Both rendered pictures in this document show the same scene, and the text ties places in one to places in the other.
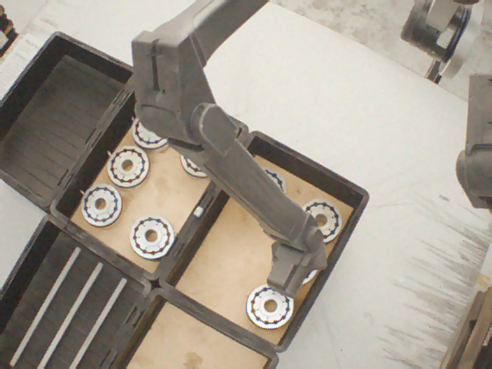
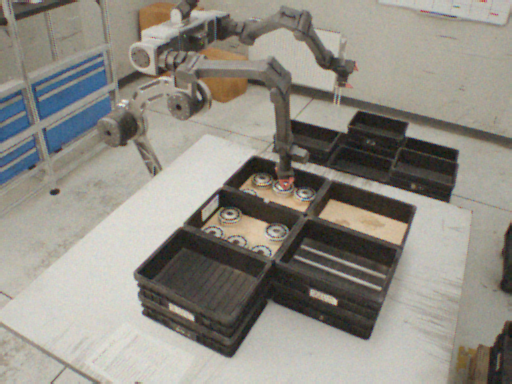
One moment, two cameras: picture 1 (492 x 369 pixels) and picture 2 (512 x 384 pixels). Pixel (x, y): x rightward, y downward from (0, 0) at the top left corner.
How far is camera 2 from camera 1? 160 cm
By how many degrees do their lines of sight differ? 55
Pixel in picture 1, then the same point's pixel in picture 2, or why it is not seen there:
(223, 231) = not seen: hidden behind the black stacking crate
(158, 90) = (277, 77)
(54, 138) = (212, 290)
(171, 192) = (248, 230)
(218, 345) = (327, 214)
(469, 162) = (300, 28)
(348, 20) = not seen: hidden behind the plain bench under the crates
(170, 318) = not seen: hidden behind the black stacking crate
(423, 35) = (194, 103)
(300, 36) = (139, 205)
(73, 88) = (173, 283)
